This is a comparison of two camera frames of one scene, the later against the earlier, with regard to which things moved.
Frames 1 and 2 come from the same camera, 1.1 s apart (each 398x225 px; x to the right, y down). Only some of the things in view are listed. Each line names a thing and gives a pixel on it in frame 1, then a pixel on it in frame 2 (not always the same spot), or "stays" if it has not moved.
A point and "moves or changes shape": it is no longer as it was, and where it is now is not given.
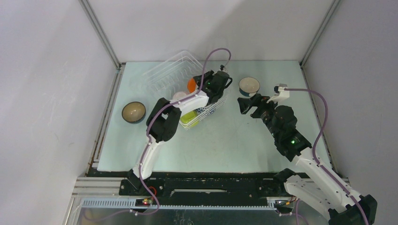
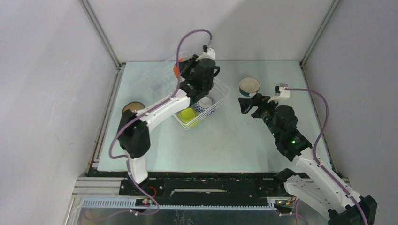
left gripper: (209, 74) -> (190, 63)
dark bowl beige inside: (133, 112) stays
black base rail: (204, 185) stays
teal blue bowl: (248, 85) stays
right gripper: (256, 100) stays
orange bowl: (191, 85) moves or changes shape
